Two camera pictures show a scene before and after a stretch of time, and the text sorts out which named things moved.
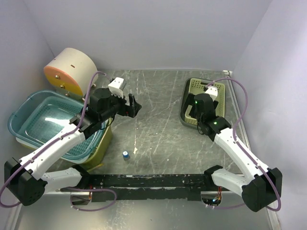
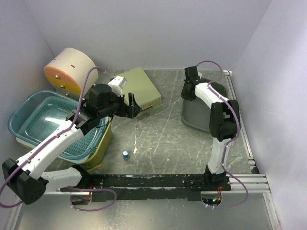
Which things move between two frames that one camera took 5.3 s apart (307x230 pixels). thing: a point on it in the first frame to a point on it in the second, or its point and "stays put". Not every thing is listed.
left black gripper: x=129 y=110 stays put
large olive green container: x=97 y=157 stays put
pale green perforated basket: x=196 y=86 to x=145 y=94
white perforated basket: x=32 y=138 stays put
